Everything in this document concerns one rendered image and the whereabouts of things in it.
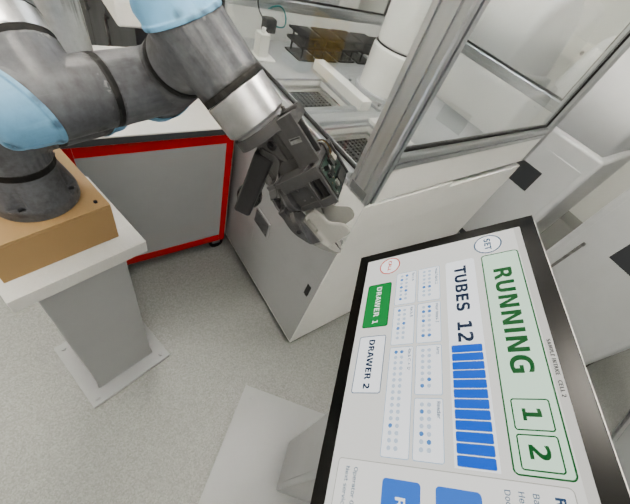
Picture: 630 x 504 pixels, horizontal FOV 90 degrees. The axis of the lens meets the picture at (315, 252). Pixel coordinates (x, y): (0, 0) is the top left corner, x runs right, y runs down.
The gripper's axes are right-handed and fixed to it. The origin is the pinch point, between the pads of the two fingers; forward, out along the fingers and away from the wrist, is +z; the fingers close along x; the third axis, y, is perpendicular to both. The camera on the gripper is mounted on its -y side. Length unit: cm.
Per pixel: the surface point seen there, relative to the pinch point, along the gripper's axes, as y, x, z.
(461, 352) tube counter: 13.9, -10.2, 15.1
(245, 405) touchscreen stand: -83, 3, 67
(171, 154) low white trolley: -72, 56, -19
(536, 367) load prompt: 21.7, -12.6, 15.1
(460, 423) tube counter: 13.2, -19.0, 15.1
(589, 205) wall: 83, 259, 231
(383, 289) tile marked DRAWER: 1.4, 3.3, 15.1
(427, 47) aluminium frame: 18.1, 35.7, -10.5
